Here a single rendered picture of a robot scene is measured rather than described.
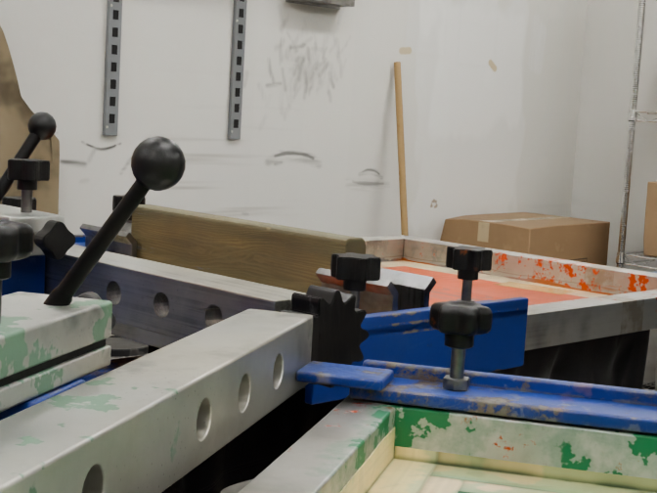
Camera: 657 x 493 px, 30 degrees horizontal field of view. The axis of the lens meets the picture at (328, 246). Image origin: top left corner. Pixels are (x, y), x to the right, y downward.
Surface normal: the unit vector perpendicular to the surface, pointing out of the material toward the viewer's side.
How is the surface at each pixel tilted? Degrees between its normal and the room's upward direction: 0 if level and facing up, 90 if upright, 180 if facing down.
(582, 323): 90
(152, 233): 90
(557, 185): 90
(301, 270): 90
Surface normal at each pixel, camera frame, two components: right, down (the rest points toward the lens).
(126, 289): -0.70, 0.04
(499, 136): 0.71, 0.12
